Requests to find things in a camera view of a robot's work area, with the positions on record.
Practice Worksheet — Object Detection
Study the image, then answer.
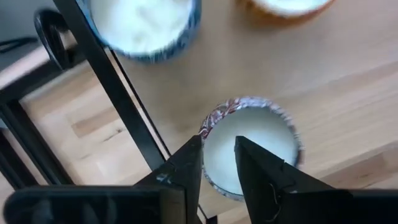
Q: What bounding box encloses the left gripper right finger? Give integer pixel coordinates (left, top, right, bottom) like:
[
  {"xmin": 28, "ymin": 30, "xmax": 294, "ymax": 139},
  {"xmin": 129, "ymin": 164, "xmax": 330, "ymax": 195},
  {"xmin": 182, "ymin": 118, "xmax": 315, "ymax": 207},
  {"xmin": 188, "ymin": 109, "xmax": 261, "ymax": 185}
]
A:
[{"xmin": 234, "ymin": 135, "xmax": 398, "ymax": 224}]

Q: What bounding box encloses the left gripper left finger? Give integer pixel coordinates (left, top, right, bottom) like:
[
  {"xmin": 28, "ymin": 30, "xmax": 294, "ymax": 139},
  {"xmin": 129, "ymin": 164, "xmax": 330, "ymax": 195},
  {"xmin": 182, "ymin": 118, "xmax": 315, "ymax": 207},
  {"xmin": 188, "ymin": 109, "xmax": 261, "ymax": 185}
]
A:
[{"xmin": 4, "ymin": 134, "xmax": 203, "ymax": 224}]

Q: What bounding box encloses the red patterned candle tin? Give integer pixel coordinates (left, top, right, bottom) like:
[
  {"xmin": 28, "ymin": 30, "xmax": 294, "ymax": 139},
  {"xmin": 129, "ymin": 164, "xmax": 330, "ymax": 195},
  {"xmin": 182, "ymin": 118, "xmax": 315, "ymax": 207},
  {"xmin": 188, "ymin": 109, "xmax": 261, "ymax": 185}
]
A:
[{"xmin": 198, "ymin": 96, "xmax": 305, "ymax": 202}]

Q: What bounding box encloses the blue patterned candle tin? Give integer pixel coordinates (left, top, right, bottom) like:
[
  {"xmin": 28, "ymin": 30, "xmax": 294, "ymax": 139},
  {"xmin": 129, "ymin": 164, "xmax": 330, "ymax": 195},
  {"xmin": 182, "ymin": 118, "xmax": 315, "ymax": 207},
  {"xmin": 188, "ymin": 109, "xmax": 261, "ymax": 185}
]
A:
[{"xmin": 76, "ymin": 0, "xmax": 202, "ymax": 63}]

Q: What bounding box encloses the orange patterned candle tin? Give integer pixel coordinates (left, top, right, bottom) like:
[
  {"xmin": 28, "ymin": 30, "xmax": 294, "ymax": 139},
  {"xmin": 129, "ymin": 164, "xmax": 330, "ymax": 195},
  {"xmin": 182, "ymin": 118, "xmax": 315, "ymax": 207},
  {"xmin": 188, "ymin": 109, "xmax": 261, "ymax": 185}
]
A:
[{"xmin": 238, "ymin": 0, "xmax": 336, "ymax": 27}]

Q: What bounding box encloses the black clamp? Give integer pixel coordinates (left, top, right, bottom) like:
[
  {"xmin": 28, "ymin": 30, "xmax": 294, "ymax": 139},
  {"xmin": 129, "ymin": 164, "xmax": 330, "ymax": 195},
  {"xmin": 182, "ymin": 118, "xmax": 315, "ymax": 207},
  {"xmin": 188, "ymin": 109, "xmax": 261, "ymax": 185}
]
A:
[{"xmin": 33, "ymin": 7, "xmax": 74, "ymax": 71}]

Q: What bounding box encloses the black metal table frame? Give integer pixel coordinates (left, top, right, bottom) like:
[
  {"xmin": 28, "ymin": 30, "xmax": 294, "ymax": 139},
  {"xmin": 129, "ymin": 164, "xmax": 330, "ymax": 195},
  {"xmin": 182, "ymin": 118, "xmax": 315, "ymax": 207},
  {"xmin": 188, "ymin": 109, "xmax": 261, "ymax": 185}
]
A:
[{"xmin": 0, "ymin": 62, "xmax": 88, "ymax": 190}]

